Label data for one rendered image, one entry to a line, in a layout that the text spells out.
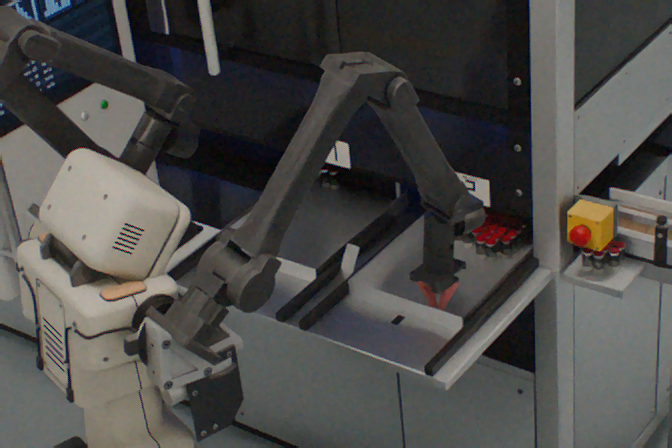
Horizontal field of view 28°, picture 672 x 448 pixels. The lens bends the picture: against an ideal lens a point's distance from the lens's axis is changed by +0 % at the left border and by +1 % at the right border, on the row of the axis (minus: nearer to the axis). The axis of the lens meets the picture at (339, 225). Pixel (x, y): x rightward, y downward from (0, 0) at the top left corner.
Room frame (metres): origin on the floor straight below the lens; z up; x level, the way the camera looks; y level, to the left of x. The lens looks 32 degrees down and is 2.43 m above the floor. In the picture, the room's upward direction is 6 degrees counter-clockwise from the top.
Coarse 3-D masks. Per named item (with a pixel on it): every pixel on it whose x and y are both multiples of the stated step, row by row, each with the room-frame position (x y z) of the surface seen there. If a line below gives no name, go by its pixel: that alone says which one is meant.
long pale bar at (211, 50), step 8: (200, 0) 2.64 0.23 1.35; (208, 0) 2.64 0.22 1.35; (200, 8) 2.64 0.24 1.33; (208, 8) 2.64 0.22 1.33; (200, 16) 2.64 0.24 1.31; (208, 16) 2.64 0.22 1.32; (208, 24) 2.64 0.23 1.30; (208, 32) 2.64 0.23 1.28; (208, 40) 2.64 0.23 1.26; (232, 40) 2.70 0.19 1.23; (208, 48) 2.64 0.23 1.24; (216, 48) 2.65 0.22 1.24; (224, 48) 2.67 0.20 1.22; (208, 56) 2.64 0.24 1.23; (216, 56) 2.64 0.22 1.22; (208, 64) 2.64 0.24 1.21; (216, 64) 2.64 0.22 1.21; (216, 72) 2.64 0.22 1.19
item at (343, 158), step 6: (336, 144) 2.53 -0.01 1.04; (342, 144) 2.52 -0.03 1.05; (342, 150) 2.52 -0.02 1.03; (348, 150) 2.51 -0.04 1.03; (330, 156) 2.54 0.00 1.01; (342, 156) 2.52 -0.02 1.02; (348, 156) 2.51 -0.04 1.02; (330, 162) 2.55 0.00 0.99; (336, 162) 2.54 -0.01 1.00; (342, 162) 2.53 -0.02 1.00; (348, 162) 2.52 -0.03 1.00
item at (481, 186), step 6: (462, 174) 2.34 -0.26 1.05; (462, 180) 2.34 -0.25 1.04; (474, 180) 2.32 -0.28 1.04; (480, 180) 2.31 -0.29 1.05; (486, 180) 2.31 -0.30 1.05; (468, 186) 2.33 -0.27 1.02; (480, 186) 2.31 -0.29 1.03; (486, 186) 2.31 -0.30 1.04; (474, 192) 2.32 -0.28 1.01; (480, 192) 2.31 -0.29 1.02; (486, 192) 2.31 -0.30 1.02; (480, 198) 2.31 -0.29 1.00; (486, 198) 2.31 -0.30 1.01; (486, 204) 2.31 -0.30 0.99
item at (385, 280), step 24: (408, 240) 2.37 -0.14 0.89; (528, 240) 2.33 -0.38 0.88; (384, 264) 2.30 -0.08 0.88; (408, 264) 2.29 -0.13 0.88; (480, 264) 2.26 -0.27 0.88; (504, 264) 2.25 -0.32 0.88; (360, 288) 2.19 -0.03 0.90; (384, 288) 2.21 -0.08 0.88; (408, 288) 2.20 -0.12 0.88; (456, 288) 2.19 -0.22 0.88; (480, 288) 2.18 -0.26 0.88; (408, 312) 2.12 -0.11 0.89; (432, 312) 2.09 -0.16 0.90; (456, 312) 2.11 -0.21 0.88
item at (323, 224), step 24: (312, 192) 2.61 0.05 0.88; (336, 192) 2.60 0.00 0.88; (360, 192) 2.59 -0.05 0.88; (312, 216) 2.51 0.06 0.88; (336, 216) 2.50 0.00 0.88; (360, 216) 2.49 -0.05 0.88; (384, 216) 2.45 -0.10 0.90; (216, 240) 2.42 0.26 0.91; (288, 240) 2.43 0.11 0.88; (312, 240) 2.42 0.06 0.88; (336, 240) 2.41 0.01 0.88; (288, 264) 2.30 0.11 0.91; (312, 264) 2.33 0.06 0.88
